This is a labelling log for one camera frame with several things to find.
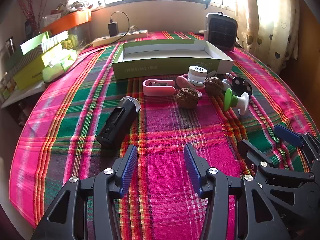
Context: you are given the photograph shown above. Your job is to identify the red dried branches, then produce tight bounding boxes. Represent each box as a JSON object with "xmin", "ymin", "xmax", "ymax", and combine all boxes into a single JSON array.
[{"xmin": 17, "ymin": 0, "xmax": 38, "ymax": 22}]

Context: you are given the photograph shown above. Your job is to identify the black adapter cable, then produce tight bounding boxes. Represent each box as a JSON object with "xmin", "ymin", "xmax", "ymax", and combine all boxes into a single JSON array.
[{"xmin": 109, "ymin": 11, "xmax": 130, "ymax": 34}]

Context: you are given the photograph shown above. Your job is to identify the black battery charger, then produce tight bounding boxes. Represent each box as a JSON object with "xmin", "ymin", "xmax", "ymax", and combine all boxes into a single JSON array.
[{"xmin": 96, "ymin": 96, "xmax": 141, "ymax": 148}]

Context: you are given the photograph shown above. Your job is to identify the green and white spool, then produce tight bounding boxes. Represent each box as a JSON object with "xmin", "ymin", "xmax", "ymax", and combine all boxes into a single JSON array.
[{"xmin": 223, "ymin": 88, "xmax": 250, "ymax": 117}]

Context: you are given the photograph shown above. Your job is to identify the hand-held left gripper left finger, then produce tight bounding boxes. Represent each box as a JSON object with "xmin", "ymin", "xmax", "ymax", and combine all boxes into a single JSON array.
[{"xmin": 31, "ymin": 144, "xmax": 138, "ymax": 240}]

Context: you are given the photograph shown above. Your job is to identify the brown walnut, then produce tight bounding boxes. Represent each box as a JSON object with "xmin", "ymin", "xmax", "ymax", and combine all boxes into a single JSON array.
[
  {"xmin": 205, "ymin": 77, "xmax": 224, "ymax": 96},
  {"xmin": 176, "ymin": 87, "xmax": 200, "ymax": 109}
]

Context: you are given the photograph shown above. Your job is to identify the heart print curtain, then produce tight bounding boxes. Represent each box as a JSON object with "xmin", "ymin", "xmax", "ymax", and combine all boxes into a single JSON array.
[{"xmin": 235, "ymin": 0, "xmax": 300, "ymax": 73}]

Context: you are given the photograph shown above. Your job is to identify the yellow-green packet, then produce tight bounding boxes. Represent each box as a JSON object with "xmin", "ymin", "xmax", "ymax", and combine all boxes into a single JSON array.
[{"xmin": 62, "ymin": 36, "xmax": 78, "ymax": 50}]

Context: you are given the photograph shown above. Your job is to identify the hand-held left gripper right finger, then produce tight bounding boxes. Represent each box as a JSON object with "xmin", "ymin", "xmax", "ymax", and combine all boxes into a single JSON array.
[{"xmin": 184, "ymin": 144, "xmax": 292, "ymax": 240}]

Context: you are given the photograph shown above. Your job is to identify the small white fan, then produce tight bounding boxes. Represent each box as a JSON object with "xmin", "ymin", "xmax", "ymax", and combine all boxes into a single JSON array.
[{"xmin": 221, "ymin": 73, "xmax": 234, "ymax": 90}]

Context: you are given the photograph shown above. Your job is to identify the green cardboard box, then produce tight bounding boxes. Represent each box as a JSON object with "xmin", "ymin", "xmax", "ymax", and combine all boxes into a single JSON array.
[{"xmin": 111, "ymin": 39, "xmax": 234, "ymax": 81}]

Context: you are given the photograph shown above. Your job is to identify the pink and teal cable winder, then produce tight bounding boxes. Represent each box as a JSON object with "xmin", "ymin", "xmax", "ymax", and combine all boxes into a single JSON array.
[{"xmin": 176, "ymin": 74, "xmax": 200, "ymax": 90}]

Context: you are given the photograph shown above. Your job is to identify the small white-lidded jar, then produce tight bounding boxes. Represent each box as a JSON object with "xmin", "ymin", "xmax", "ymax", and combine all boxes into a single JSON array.
[{"xmin": 187, "ymin": 66, "xmax": 208, "ymax": 88}]

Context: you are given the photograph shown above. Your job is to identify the striped green box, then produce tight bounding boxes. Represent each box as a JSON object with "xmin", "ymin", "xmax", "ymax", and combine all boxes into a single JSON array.
[{"xmin": 20, "ymin": 30, "xmax": 69, "ymax": 55}]

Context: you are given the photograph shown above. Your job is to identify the plaid tablecloth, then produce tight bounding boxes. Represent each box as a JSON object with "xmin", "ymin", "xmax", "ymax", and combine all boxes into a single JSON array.
[{"xmin": 9, "ymin": 31, "xmax": 318, "ymax": 240}]

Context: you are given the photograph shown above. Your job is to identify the beige power strip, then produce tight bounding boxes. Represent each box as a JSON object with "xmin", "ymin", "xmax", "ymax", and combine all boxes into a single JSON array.
[{"xmin": 92, "ymin": 29, "xmax": 148, "ymax": 47}]

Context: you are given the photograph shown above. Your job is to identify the yellow-green carton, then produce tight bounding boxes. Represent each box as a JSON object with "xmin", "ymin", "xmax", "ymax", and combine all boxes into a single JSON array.
[{"xmin": 12, "ymin": 44, "xmax": 63, "ymax": 90}]

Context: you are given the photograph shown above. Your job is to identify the black power adapter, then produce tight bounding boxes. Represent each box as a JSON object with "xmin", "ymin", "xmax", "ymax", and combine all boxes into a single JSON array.
[{"xmin": 107, "ymin": 22, "xmax": 120, "ymax": 37}]

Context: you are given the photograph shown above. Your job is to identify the black round disc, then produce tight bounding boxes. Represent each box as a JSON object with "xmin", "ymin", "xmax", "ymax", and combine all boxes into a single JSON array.
[{"xmin": 231, "ymin": 76, "xmax": 253, "ymax": 97}]

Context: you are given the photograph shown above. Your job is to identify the grey space heater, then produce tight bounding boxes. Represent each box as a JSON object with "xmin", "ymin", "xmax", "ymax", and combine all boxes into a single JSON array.
[{"xmin": 204, "ymin": 12, "xmax": 238, "ymax": 52}]

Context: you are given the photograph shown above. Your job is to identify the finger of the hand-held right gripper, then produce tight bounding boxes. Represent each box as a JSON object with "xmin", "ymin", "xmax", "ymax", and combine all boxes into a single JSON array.
[
  {"xmin": 237, "ymin": 139, "xmax": 320, "ymax": 193},
  {"xmin": 274, "ymin": 124, "xmax": 320, "ymax": 163}
]

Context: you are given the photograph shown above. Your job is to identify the pile of packets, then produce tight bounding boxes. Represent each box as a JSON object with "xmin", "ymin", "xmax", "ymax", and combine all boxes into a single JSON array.
[{"xmin": 50, "ymin": 0, "xmax": 93, "ymax": 15}]

